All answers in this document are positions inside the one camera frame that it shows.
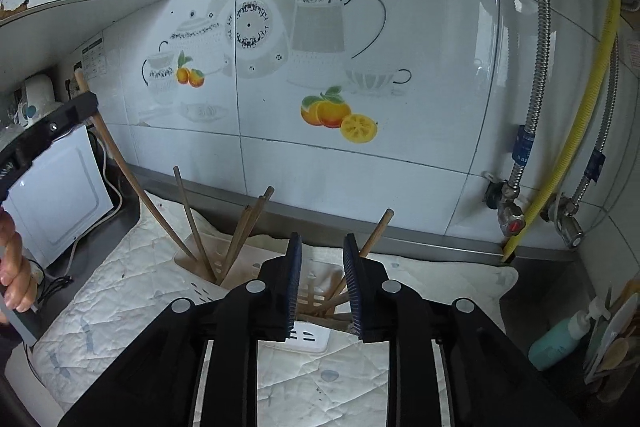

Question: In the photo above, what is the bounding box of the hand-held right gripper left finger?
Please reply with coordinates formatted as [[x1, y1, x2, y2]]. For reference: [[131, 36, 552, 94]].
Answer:
[[57, 232, 304, 427]]

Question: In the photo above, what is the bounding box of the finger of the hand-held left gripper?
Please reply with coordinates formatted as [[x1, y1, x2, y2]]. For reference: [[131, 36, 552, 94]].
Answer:
[[0, 91, 100, 208]]

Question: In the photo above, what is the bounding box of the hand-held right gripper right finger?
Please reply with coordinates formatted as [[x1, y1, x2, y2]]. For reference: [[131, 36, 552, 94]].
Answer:
[[342, 233, 584, 427]]

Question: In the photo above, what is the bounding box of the wooden chopstick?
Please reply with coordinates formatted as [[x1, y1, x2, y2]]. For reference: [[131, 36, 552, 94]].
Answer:
[[325, 208, 396, 305], [300, 289, 353, 315], [217, 204, 253, 285], [172, 165, 218, 283], [220, 186, 276, 280], [74, 70, 197, 262]]

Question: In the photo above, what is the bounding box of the beige plastic utensil holder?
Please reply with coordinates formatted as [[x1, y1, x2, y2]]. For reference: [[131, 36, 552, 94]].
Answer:
[[172, 231, 362, 334]]

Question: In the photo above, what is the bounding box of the person's left hand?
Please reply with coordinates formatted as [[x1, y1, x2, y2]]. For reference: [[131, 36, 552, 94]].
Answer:
[[0, 208, 40, 314]]

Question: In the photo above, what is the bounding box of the white rounded appliance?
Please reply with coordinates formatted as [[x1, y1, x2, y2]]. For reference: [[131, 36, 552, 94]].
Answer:
[[22, 75, 57, 114]]

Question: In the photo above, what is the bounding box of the white flat appliance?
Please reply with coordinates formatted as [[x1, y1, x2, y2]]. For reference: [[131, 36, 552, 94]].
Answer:
[[2, 126, 116, 269]]

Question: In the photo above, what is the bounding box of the white quilted mat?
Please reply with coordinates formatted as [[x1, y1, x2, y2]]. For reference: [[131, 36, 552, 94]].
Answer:
[[29, 191, 519, 427]]

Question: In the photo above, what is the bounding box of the teal soap bottle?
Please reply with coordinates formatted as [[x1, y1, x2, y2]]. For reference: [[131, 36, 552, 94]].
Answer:
[[528, 294, 609, 373]]

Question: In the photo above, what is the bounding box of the metal pipe valve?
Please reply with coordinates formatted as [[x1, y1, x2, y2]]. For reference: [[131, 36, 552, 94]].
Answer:
[[546, 193, 587, 250]]

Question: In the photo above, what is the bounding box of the white rice paddle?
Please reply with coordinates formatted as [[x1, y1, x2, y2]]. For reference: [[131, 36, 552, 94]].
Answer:
[[587, 304, 640, 375]]

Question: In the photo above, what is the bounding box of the wooden spoon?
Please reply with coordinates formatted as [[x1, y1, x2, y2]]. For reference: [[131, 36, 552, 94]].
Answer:
[[597, 338, 631, 380]]

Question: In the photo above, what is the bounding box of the dark utensil caddy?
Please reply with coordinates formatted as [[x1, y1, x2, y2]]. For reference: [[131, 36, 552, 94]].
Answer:
[[582, 279, 640, 405]]

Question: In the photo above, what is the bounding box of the black cable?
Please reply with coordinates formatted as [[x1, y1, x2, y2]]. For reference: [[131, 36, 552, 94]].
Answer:
[[27, 256, 77, 323]]

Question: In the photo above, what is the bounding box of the wall label sticker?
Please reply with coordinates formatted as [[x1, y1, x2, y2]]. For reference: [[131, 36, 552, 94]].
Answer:
[[81, 35, 109, 76]]

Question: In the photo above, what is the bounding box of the metal valve red handle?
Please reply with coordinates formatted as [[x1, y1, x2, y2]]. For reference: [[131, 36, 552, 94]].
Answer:
[[481, 177, 527, 239]]

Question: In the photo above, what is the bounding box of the thin metal flexible hose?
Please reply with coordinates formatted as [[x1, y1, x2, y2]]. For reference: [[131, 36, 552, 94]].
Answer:
[[570, 38, 622, 210]]

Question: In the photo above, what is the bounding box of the yellow gas hose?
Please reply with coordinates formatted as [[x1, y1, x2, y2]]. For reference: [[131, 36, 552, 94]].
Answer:
[[501, 0, 622, 267]]

